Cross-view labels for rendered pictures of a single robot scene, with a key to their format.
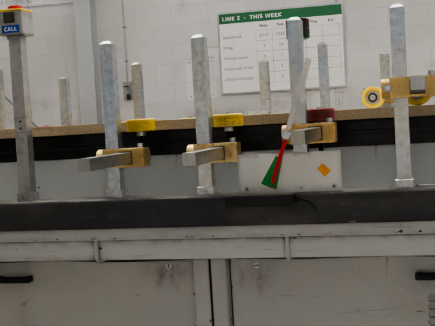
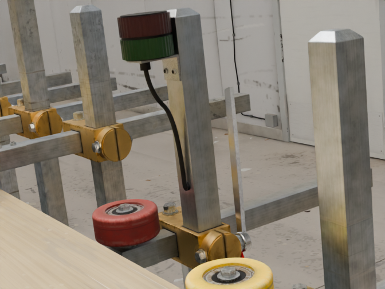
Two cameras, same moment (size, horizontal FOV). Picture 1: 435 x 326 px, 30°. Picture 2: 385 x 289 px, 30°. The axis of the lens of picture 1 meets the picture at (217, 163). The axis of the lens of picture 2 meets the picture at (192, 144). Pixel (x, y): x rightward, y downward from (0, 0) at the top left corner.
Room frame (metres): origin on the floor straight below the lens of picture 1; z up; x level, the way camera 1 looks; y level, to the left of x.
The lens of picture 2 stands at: (2.66, 0.37, 1.18)
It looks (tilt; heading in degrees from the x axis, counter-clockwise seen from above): 13 degrees down; 224
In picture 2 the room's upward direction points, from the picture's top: 6 degrees counter-clockwise
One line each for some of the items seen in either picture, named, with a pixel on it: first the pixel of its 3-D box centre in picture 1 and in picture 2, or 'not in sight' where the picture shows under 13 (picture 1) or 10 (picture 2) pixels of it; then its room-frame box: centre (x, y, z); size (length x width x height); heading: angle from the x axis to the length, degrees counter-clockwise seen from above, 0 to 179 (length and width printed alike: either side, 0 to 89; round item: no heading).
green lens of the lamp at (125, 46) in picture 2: (298, 33); (147, 46); (2.09, -0.22, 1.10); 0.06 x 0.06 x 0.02
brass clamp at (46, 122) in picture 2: not in sight; (35, 121); (1.92, -0.72, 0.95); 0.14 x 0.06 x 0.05; 76
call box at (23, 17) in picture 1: (16, 24); not in sight; (2.23, 0.53, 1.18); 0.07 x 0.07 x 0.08; 76
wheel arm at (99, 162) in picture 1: (117, 160); not in sight; (2.07, 0.25, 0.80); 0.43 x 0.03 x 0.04; 166
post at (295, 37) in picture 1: (299, 113); (200, 204); (2.04, -0.21, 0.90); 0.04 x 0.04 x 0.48; 76
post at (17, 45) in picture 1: (22, 118); not in sight; (2.23, 0.53, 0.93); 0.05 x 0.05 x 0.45; 76
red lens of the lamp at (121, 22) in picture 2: (297, 24); (144, 24); (2.09, -0.22, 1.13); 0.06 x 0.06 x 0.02
